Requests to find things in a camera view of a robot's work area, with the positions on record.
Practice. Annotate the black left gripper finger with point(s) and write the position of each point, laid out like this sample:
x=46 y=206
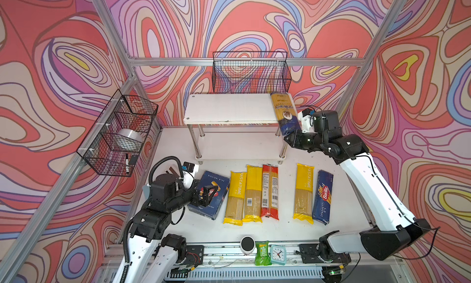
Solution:
x=208 y=190
x=208 y=202

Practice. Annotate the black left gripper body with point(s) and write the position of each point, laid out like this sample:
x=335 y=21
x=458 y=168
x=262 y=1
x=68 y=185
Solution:
x=190 y=197

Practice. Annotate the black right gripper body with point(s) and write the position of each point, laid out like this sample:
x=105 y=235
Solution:
x=310 y=141

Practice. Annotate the blue Barilla rigatoni box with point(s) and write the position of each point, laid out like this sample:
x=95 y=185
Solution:
x=209 y=178

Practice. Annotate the blue Ankara spaghetti bag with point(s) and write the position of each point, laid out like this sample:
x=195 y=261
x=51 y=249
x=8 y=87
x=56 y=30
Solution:
x=285 y=113

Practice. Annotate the yellow Pastatime spaghetti bag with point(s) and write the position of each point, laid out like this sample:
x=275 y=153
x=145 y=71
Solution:
x=303 y=199
x=236 y=198

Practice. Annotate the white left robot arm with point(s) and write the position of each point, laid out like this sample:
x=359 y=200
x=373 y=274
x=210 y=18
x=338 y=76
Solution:
x=149 y=253

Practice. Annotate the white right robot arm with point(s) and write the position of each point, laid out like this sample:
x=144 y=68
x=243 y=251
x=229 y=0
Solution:
x=394 y=226

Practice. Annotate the white two-tier shelf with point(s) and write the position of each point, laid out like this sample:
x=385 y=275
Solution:
x=234 y=127

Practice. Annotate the yellow spaghetti bag with barcode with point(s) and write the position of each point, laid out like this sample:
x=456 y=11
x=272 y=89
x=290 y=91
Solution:
x=253 y=195

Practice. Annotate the round black white speaker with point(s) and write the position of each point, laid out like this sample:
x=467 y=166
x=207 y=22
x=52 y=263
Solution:
x=247 y=245

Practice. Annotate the red spaghetti bag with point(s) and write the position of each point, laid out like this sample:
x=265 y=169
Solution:
x=270 y=192

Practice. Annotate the blue Barilla spaghetti box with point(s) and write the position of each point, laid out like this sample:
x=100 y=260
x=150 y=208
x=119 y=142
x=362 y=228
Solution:
x=323 y=197

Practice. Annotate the green snack bag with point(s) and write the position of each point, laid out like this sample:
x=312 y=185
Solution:
x=262 y=254

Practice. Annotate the white tape roll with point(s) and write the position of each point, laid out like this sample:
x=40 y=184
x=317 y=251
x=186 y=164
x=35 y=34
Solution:
x=129 y=140

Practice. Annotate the teal alarm clock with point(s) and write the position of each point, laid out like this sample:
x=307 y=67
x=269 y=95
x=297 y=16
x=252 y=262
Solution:
x=278 y=255

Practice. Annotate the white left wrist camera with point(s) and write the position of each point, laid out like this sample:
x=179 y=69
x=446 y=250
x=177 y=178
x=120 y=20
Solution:
x=189 y=170

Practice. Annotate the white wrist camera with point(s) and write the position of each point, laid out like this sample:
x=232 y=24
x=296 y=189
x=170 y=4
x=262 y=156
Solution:
x=305 y=121
x=189 y=170

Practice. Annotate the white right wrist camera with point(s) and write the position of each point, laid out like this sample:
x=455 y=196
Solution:
x=305 y=121

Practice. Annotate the black wire basket back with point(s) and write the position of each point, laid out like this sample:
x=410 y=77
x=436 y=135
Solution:
x=250 y=72

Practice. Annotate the black wire basket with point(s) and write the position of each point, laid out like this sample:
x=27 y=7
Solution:
x=99 y=151
x=250 y=72

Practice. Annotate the black wire basket left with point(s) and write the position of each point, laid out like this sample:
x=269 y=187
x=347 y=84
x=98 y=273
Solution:
x=99 y=151

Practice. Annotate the aluminium frame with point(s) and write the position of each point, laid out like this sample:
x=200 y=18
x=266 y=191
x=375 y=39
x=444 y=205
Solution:
x=60 y=65

